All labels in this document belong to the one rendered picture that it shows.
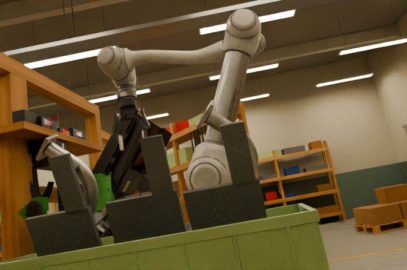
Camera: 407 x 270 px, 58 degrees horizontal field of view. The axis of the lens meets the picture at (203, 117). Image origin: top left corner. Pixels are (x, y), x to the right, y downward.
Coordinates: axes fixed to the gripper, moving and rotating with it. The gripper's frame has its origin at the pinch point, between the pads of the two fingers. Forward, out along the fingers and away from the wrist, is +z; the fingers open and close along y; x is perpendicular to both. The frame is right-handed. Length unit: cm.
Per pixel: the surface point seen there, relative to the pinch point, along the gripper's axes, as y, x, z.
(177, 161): -60, 375, -40
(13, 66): -65, 16, -58
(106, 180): -30, 39, 9
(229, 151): 46, -84, 23
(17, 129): -57, 4, -19
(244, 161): 48, -83, 25
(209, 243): 40, -90, 38
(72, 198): 13, -81, 26
